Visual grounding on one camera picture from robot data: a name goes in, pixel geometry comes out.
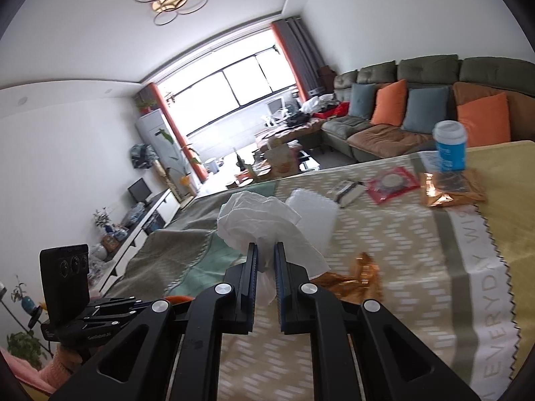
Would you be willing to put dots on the blue and white paper cup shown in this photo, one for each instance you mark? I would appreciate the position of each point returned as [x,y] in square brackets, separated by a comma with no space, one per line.
[451,150]

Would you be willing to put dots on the crumpled gold foil wrapper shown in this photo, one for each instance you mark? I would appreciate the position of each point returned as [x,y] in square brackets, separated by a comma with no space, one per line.
[359,280]

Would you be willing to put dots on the black and white packet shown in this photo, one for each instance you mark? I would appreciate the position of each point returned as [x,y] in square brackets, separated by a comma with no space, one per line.
[347,192]

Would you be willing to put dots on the brown back cushion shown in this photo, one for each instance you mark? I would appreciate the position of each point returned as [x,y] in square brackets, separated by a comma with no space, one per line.
[522,108]

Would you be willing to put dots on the brown ottoman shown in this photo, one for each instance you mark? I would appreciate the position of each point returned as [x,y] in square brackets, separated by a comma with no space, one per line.
[292,135]

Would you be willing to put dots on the flat gold foil wrapper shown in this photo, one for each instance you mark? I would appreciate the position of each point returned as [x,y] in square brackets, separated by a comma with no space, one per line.
[455,194]

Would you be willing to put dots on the clear plastic bag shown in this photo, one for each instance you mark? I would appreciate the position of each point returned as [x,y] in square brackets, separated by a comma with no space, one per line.
[133,216]

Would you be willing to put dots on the bushy green potted plant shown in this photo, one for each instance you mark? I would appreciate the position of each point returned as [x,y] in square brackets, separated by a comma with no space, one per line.
[25,346]

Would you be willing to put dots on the black monitor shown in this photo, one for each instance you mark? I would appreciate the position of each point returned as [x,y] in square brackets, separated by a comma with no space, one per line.
[140,190]

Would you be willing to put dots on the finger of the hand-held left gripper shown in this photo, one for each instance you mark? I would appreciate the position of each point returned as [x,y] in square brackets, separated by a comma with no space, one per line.
[117,302]
[113,317]

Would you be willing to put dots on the red cloth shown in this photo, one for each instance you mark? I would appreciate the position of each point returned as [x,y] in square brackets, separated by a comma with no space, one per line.
[334,110]

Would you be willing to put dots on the black glass coffee table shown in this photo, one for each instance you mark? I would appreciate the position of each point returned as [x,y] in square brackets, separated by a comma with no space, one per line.
[307,161]

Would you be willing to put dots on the black bag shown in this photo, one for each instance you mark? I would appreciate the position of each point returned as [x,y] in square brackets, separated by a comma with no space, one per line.
[297,119]

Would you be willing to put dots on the small white pedal bin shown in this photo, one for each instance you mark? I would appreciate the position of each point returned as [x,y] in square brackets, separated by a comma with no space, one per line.
[214,166]

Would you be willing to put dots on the cloth covered floor fan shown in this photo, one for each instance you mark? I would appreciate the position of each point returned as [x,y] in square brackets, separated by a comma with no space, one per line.
[142,156]

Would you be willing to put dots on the orange cushion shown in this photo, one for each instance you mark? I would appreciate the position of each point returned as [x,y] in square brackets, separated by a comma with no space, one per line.
[391,102]
[485,121]

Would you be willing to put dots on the cluster of food jars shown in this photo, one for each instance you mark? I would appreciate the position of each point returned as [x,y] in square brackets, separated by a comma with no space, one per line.
[250,173]

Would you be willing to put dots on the blue cushion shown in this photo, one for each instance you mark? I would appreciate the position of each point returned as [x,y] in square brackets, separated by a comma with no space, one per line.
[426,108]
[361,100]

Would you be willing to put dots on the person's pink fleece clothing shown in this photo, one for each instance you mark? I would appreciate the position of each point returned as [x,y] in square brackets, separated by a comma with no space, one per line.
[21,374]

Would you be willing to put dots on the white office chair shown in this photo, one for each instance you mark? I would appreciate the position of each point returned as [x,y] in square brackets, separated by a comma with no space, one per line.
[276,106]

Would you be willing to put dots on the white clothes pile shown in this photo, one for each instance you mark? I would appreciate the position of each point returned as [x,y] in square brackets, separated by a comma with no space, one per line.
[311,104]

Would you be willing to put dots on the tall leafy potted plant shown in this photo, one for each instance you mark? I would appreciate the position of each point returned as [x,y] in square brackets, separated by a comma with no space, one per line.
[186,181]

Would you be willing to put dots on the person's left forearm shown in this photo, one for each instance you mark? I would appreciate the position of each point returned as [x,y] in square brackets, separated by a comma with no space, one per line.
[62,363]

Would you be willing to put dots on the blue vase on black stand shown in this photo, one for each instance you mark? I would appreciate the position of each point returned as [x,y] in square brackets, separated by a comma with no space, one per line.
[29,303]

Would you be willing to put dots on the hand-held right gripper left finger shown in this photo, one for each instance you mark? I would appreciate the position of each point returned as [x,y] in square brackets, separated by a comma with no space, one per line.
[253,275]

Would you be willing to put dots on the blue vase with branches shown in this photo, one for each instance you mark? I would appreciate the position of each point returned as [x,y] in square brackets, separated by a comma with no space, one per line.
[102,219]

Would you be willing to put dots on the white standing air conditioner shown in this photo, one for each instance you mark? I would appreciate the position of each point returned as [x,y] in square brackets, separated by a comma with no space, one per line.
[154,133]

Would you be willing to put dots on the white foam fruit net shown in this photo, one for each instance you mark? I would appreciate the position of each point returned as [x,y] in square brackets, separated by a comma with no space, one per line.
[317,213]

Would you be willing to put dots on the cardboard box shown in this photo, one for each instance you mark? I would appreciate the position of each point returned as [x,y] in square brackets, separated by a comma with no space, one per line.
[280,158]

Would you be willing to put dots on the red square packet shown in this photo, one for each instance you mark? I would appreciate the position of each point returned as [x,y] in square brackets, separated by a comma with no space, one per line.
[393,183]

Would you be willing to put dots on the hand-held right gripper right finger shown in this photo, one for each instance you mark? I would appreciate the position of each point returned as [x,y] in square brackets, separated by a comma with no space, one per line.
[281,275]

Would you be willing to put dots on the white tissue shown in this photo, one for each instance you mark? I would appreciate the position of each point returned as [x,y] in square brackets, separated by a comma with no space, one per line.
[259,217]

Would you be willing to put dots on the orange and grey curtain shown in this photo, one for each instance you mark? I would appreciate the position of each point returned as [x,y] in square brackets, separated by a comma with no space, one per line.
[292,58]
[175,125]

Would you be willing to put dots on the large window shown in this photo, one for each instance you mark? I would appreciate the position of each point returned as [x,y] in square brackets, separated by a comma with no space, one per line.
[246,87]

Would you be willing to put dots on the white and black TV cabinet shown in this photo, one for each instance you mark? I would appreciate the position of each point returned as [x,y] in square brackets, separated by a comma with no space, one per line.
[165,206]

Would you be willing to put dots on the green sectional sofa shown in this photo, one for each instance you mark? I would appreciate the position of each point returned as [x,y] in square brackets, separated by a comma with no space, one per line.
[426,67]

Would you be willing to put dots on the brown seat pad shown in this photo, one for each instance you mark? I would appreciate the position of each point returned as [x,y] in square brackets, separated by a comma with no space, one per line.
[388,138]

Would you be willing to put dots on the small potted plant red pot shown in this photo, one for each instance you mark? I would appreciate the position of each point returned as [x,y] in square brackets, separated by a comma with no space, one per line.
[146,104]

